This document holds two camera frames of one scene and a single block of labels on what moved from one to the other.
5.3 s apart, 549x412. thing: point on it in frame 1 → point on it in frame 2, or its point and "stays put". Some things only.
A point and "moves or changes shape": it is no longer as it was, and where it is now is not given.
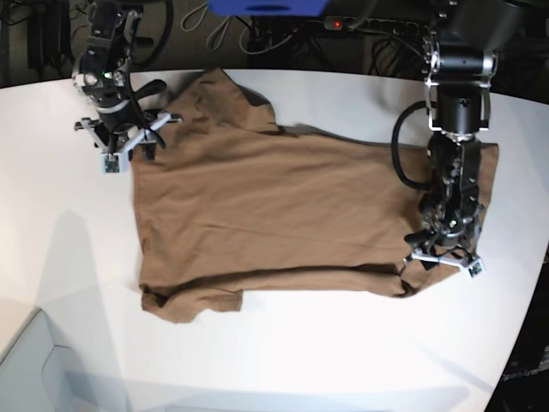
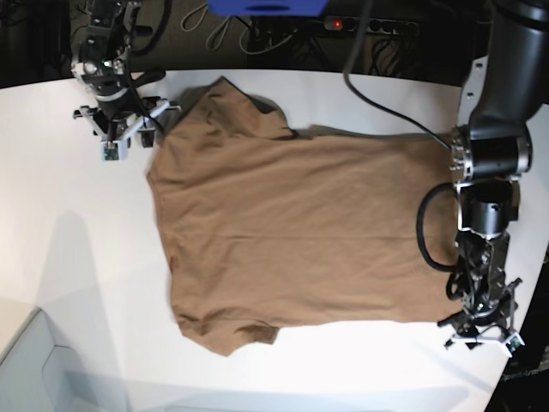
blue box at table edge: [270, 8] stays put
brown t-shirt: [229, 202] moves or changes shape
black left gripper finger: [147, 150] → [147, 138]
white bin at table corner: [38, 376] stays put
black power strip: [340, 22] stays put
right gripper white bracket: [472, 263] → [509, 341]
